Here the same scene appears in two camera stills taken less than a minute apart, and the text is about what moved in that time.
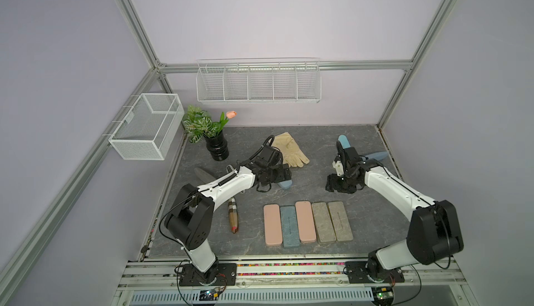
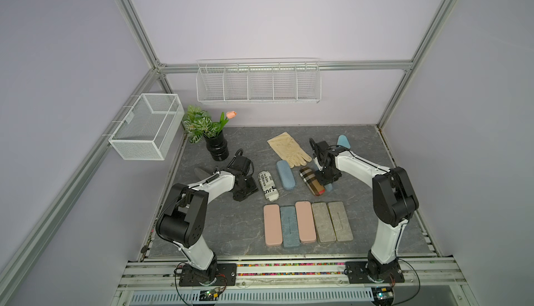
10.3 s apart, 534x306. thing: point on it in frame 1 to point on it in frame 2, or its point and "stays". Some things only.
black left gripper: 280,174 to 253,188
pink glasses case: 305,222 stays
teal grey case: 290,226 stays
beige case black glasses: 233,215 to 309,178
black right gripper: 332,185 to 322,181
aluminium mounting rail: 439,272 stays
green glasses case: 323,224 stays
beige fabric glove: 291,153 stays
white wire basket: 148,129 stays
